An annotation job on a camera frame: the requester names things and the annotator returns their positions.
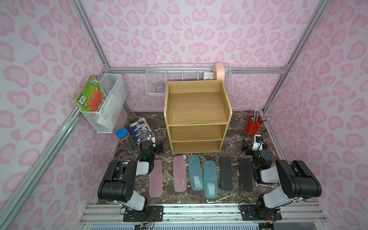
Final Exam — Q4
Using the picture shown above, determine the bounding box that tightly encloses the white wire back basket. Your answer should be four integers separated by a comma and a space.
144, 63, 234, 97

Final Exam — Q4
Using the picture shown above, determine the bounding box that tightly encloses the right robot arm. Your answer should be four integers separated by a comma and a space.
238, 135, 322, 209

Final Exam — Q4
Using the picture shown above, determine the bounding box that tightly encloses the pink pencil case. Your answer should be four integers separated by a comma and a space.
149, 160, 163, 198
173, 156, 187, 193

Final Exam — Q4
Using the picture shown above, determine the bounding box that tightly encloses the wooden three-tier shelf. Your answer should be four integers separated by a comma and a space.
164, 80, 232, 155

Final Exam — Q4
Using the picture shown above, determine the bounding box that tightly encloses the blue-lid pencil tube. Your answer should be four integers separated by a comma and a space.
116, 128, 137, 154

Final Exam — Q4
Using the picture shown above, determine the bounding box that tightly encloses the pink box in basket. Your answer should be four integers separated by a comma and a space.
214, 63, 225, 81

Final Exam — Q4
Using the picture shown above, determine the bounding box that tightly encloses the red pen holder cup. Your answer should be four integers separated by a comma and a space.
244, 115, 261, 135

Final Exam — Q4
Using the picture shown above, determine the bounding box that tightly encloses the green red book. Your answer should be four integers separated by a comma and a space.
74, 76, 106, 112

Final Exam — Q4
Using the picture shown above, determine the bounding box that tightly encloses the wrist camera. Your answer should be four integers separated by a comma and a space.
147, 132, 156, 144
252, 134, 264, 151

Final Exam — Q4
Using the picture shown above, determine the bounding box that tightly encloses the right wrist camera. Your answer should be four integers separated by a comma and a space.
252, 134, 264, 151

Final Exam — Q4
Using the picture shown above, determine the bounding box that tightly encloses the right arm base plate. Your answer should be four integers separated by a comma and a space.
238, 204, 283, 221

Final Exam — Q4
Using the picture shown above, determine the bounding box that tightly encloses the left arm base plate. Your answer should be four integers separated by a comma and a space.
123, 205, 164, 222

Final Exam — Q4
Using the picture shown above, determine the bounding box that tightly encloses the teal pencil case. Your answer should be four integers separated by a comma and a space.
204, 161, 218, 199
188, 155, 204, 191

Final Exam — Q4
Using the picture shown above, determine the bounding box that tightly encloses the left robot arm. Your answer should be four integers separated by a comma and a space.
97, 140, 163, 214

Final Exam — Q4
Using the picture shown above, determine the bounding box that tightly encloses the white mesh side basket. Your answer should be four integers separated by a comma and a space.
80, 73, 127, 133

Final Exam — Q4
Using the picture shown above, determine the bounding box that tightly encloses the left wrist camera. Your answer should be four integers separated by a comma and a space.
147, 132, 156, 144

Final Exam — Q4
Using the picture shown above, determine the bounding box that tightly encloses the black pencil case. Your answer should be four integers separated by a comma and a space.
239, 158, 253, 192
220, 156, 233, 190

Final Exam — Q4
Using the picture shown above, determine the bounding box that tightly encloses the small white card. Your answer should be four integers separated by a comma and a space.
203, 72, 214, 80

